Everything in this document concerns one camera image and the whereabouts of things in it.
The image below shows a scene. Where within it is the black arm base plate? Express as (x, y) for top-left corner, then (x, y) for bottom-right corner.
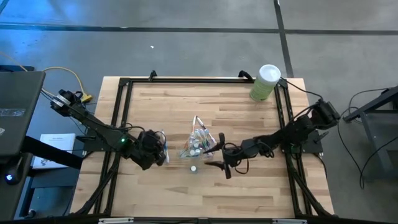
(278, 128), (330, 155)
(83, 127), (129, 152)

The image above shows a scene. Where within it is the silver bracket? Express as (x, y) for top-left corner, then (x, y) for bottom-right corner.
(272, 218), (308, 224)
(98, 217), (134, 224)

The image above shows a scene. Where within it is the black stand with indicator light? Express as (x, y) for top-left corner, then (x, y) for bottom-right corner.
(0, 152), (34, 220)

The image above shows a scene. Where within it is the dark grey monitor panel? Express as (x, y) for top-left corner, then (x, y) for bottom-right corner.
(0, 70), (47, 156)

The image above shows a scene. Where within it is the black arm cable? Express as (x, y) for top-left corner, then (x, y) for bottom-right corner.
(281, 77), (324, 101)

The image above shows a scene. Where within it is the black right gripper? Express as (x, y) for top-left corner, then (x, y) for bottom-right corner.
(203, 133), (259, 180)

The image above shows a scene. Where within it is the green wipes canister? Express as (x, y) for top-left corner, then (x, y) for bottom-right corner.
(249, 63), (282, 103)

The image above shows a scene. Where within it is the black support beam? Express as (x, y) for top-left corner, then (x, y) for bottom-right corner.
(21, 136), (84, 170)

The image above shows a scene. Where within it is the blue white toothbrush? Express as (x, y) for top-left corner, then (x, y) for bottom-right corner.
(161, 129), (171, 164)

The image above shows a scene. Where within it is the black floor cable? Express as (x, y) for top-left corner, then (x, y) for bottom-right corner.
(336, 88), (398, 190)

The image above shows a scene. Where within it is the white booklet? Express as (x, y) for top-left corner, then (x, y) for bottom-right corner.
(32, 133), (77, 170)

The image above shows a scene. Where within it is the black desk frame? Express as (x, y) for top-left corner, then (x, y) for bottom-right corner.
(343, 85), (398, 183)

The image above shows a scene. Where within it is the yellow cable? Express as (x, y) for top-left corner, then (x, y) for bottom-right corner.
(42, 66), (93, 103)
(0, 52), (57, 97)

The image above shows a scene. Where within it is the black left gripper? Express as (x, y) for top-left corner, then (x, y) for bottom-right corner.
(136, 129), (167, 171)

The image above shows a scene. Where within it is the black aluminium table frame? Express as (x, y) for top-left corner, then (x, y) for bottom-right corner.
(70, 70), (336, 218)

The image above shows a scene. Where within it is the purple white toothbrush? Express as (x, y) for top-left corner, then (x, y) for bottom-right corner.
(206, 132), (218, 149)

